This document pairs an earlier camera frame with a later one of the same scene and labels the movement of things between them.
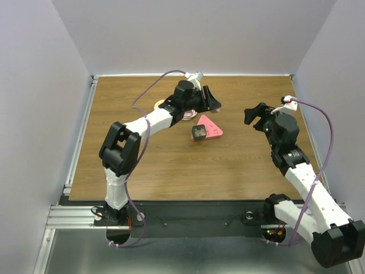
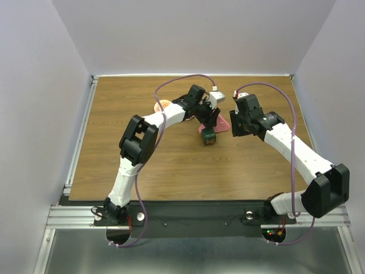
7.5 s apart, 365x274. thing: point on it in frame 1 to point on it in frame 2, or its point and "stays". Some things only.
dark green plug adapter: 198,132 to 209,136
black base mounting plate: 182,218 stays
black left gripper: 210,102 to 210,120
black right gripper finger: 251,113 to 235,124
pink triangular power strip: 211,129 to 222,125
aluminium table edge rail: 80,134 stays
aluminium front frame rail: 71,217 stays
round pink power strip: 157,104 stays
